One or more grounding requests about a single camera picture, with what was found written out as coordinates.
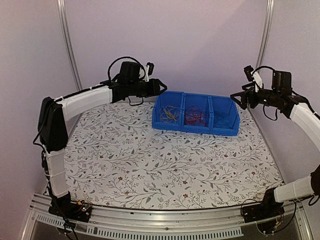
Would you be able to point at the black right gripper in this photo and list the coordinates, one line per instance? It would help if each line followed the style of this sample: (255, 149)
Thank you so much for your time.
(251, 93)

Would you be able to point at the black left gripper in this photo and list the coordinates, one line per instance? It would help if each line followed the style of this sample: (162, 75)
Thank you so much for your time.
(155, 90)

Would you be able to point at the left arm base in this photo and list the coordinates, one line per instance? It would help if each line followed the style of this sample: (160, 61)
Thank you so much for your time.
(78, 211)

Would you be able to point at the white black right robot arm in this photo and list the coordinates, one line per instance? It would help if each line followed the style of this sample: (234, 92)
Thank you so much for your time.
(294, 107)

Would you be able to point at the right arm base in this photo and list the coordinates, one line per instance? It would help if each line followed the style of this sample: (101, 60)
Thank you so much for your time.
(267, 208)

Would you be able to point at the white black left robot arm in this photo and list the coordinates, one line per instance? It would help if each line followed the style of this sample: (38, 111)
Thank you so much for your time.
(132, 80)

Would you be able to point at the blue three-compartment plastic bin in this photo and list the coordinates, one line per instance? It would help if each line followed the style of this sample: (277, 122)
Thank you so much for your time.
(196, 113)

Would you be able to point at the floral patterned tablecloth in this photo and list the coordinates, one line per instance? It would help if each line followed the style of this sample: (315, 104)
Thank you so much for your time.
(115, 158)

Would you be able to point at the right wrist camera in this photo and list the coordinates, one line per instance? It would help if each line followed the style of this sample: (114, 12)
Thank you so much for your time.
(253, 76)

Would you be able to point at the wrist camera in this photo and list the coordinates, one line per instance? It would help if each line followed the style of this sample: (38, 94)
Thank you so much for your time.
(253, 76)
(146, 71)

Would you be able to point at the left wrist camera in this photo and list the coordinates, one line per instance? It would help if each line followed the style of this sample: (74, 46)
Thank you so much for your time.
(146, 71)

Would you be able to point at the aluminium frame post right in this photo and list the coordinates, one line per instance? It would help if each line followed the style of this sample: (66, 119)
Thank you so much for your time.
(270, 5)

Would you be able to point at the aluminium frame post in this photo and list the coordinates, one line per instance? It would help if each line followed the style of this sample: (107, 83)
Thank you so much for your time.
(270, 5)
(61, 7)

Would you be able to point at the aluminium frame post left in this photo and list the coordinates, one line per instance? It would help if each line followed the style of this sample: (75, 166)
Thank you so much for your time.
(61, 7)

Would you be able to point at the aluminium front rail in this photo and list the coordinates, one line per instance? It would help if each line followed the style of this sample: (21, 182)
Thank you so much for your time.
(135, 224)

